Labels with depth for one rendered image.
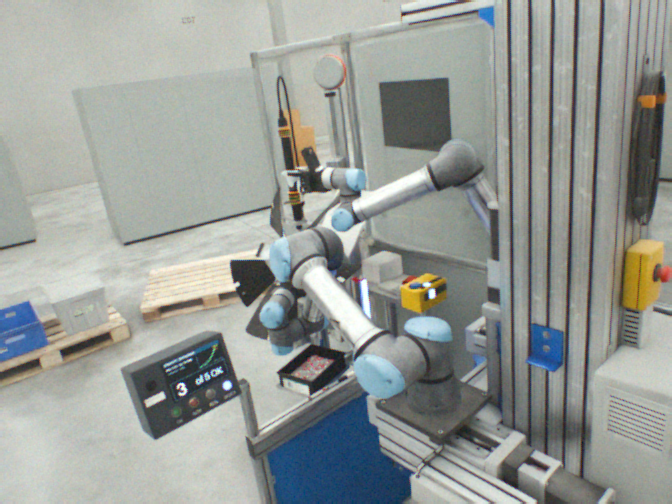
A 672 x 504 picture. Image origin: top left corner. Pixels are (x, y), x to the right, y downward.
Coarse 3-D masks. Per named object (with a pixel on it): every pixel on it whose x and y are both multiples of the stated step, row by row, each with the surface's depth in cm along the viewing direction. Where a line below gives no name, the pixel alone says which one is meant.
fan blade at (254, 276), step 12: (240, 264) 229; (252, 264) 224; (264, 264) 220; (240, 276) 230; (252, 276) 226; (264, 276) 223; (240, 288) 231; (252, 288) 228; (264, 288) 226; (252, 300) 230
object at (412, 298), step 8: (416, 280) 204; (424, 280) 203; (440, 280) 201; (408, 288) 198; (416, 288) 196; (432, 288) 198; (408, 296) 198; (416, 296) 195; (440, 296) 202; (408, 304) 200; (416, 304) 196; (424, 304) 196; (432, 304) 199
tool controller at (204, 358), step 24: (192, 336) 148; (216, 336) 142; (144, 360) 137; (168, 360) 134; (192, 360) 137; (216, 360) 141; (144, 384) 130; (168, 384) 133; (192, 384) 137; (216, 384) 141; (144, 408) 130; (168, 408) 133; (192, 408) 137; (168, 432) 133
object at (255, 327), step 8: (272, 288) 209; (264, 296) 208; (264, 304) 207; (296, 304) 207; (256, 312) 207; (288, 312) 206; (296, 312) 206; (256, 320) 206; (248, 328) 206; (256, 328) 205; (264, 328) 204; (256, 336) 204; (264, 336) 203
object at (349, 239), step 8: (336, 192) 245; (368, 192) 230; (336, 208) 241; (328, 216) 243; (328, 224) 241; (360, 224) 226; (336, 232) 235; (344, 232) 231; (352, 232) 227; (360, 232) 225; (344, 240) 229; (352, 240) 225; (344, 248) 227; (352, 248) 224; (312, 336) 220
